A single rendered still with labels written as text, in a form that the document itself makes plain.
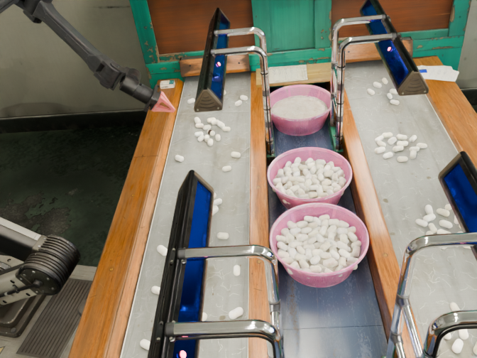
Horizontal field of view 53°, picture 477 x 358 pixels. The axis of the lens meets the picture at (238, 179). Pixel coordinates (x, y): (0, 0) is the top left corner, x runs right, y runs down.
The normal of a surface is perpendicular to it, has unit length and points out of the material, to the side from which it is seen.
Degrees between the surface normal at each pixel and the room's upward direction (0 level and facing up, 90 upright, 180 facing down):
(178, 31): 90
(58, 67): 90
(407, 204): 0
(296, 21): 90
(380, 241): 0
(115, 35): 90
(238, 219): 0
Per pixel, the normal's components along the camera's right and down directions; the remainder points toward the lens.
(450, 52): -0.03, 0.62
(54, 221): -0.11, -0.77
